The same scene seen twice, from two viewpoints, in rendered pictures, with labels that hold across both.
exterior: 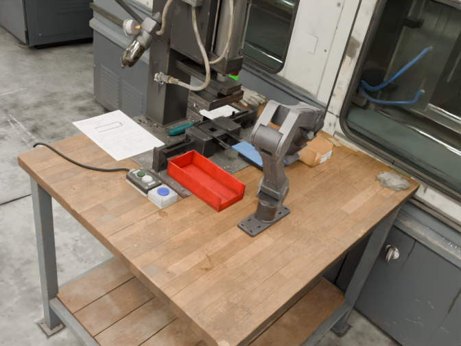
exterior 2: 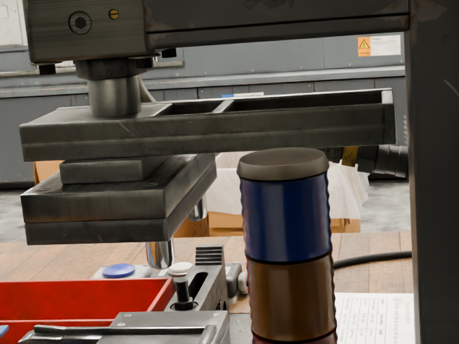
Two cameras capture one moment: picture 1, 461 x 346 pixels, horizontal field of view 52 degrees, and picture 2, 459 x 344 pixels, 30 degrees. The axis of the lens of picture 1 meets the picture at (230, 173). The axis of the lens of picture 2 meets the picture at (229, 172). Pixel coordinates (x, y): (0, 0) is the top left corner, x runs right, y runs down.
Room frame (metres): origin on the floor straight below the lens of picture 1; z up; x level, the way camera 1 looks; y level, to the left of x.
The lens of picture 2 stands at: (2.14, -0.11, 1.27)
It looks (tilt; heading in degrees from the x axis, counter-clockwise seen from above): 13 degrees down; 154
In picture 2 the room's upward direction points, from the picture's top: 5 degrees counter-clockwise
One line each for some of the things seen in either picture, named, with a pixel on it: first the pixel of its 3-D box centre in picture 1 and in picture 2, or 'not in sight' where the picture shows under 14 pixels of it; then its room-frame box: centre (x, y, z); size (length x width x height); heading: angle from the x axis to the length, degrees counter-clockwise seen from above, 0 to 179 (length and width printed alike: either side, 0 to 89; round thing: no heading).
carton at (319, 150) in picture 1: (297, 141); not in sight; (1.65, -0.24, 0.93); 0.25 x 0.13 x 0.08; 54
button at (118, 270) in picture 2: (162, 192); (119, 274); (1.17, 0.20, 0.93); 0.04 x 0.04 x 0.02
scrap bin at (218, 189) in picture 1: (205, 179); (48, 325); (1.28, 0.08, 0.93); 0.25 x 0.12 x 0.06; 54
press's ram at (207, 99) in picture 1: (206, 60); (208, 46); (1.57, 0.16, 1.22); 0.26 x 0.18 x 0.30; 54
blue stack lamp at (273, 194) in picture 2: not in sight; (285, 209); (1.83, 0.07, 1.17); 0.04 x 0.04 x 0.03
